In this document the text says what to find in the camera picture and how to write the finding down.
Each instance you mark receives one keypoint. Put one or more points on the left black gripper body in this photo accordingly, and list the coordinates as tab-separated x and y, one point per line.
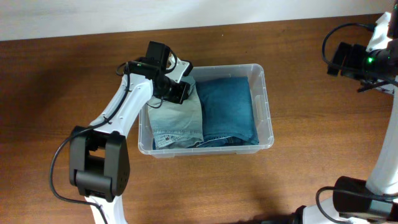
178	91

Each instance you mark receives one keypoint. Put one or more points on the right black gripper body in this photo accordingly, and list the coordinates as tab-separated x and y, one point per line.
352	56

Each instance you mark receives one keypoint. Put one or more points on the light grey jeans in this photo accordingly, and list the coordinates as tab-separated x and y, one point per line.
174	125

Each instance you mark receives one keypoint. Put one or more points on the dark blue jeans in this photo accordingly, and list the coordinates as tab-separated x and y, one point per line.
227	113

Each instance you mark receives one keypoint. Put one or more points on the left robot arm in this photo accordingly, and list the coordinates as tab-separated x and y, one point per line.
99	162

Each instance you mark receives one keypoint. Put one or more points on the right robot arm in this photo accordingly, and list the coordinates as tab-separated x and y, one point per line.
373	200

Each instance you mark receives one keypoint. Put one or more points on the clear plastic storage bin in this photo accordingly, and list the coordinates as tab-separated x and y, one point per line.
260	105

